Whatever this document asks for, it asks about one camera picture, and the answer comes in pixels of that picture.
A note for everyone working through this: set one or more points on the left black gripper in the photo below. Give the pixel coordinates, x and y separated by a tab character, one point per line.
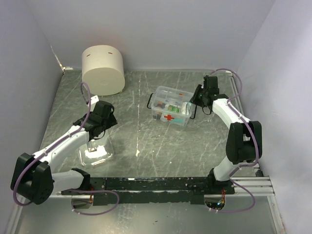
111	121

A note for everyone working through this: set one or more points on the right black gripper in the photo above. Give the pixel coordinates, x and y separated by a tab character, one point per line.
194	99

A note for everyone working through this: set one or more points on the clear divider tray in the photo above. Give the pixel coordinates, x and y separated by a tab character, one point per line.
170	96

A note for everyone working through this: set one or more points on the small green box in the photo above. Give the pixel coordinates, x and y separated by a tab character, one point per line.
173	108

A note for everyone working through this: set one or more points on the clear plastic medicine box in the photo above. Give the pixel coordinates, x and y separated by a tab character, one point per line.
162	116

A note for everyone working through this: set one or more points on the clear box lid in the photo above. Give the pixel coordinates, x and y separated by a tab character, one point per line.
96	152

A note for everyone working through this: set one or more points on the teal white sachet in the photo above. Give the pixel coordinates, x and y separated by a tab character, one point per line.
186	108

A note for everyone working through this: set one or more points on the teal-edged clear bag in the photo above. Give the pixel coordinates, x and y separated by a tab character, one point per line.
175	119

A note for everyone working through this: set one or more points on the brown orange-cap bottle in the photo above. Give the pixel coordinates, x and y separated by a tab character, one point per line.
160	105

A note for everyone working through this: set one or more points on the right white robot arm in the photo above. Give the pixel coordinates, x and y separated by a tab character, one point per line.
244	142

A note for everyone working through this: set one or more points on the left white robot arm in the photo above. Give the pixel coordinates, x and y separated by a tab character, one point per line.
33	178

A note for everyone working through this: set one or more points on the cream cylindrical container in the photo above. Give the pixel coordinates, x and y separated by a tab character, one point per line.
102	70

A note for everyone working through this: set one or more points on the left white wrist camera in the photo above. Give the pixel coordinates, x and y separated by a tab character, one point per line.
94	100

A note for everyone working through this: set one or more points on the black base frame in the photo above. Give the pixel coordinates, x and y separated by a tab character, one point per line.
156	190

